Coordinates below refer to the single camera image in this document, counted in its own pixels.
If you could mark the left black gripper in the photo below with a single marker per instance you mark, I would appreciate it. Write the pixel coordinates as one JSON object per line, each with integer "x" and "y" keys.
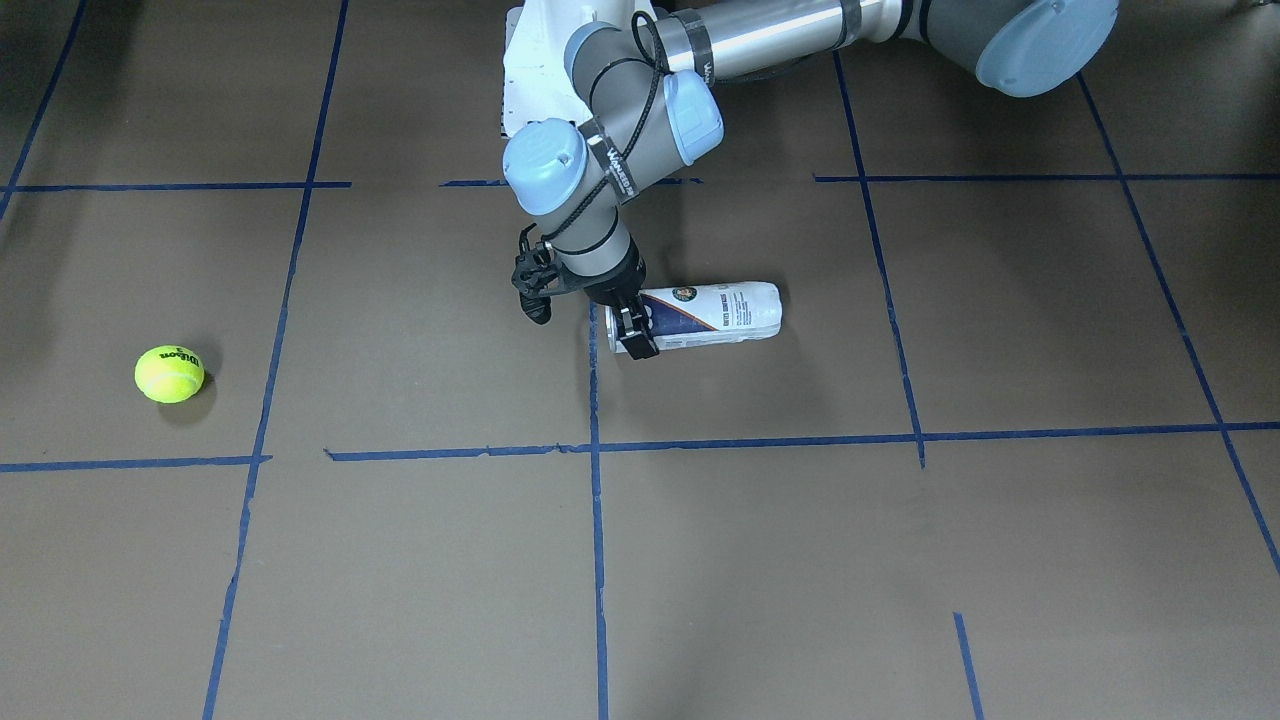
{"x": 618, "y": 282}

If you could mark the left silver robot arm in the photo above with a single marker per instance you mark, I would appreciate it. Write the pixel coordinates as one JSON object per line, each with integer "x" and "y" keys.
{"x": 601, "y": 106}

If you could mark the yellow tennis ball far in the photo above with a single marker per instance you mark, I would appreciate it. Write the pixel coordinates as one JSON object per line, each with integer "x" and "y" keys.
{"x": 169, "y": 374}

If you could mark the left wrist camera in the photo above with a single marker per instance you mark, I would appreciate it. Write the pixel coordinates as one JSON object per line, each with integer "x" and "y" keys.
{"x": 534, "y": 272}

